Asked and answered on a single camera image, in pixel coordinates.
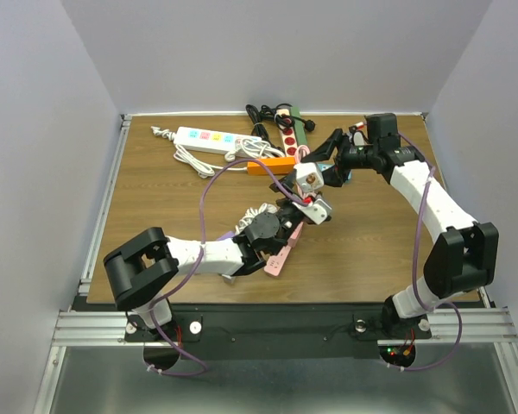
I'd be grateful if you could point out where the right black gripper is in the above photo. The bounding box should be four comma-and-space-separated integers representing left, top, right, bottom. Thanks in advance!
300, 128, 378, 187

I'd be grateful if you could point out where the white cube socket adapter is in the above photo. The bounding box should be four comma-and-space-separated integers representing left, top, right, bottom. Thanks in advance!
294, 162, 324, 193

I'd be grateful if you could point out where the pink power strip cable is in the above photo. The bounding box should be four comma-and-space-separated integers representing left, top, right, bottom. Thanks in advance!
293, 145, 325, 208

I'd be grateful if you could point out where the pink power strip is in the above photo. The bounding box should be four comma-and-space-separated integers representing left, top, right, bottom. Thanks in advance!
263, 223, 303, 277

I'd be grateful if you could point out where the purple power strip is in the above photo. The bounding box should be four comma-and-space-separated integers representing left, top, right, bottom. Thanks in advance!
218, 231, 235, 241

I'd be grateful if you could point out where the white usb charger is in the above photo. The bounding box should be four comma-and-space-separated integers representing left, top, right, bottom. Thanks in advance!
222, 274, 237, 285

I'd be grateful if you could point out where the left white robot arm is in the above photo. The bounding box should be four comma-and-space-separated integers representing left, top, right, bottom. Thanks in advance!
103, 201, 306, 340

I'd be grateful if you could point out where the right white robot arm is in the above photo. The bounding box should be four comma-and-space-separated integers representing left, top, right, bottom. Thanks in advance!
301, 113, 499, 336

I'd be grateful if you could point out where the teal power strip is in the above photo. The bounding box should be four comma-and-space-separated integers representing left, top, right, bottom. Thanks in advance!
318, 163, 352, 184

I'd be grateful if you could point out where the orange power strip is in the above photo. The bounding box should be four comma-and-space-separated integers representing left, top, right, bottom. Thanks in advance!
246, 157, 295, 176

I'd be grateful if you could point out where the beige red power strip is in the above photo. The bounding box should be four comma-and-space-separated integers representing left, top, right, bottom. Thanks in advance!
275, 106, 299, 157

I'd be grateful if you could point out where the green power strip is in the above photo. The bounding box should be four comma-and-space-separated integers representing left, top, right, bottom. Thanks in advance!
289, 106, 308, 146

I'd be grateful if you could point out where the white multicolour power strip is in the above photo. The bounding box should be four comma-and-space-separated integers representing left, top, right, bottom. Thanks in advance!
172, 127, 262, 156

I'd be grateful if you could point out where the white purple-strip cable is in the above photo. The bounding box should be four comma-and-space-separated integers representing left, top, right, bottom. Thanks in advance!
235, 203, 280, 232

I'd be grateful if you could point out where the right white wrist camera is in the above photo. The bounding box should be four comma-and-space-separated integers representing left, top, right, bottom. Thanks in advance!
349, 122, 369, 147

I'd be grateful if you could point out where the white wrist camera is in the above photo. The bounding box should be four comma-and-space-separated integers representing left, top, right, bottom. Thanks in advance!
349, 122, 369, 147
297, 196, 332, 225

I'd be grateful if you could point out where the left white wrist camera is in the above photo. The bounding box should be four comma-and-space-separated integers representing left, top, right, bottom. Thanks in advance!
297, 196, 332, 225

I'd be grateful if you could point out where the black coiled power cable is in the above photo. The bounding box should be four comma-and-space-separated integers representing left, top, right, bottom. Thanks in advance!
245, 102, 317, 153

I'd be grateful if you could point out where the white power strip cable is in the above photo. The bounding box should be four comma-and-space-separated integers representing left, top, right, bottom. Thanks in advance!
150, 125, 286, 179

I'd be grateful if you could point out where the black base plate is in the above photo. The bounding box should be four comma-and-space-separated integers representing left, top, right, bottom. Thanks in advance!
124, 303, 433, 362

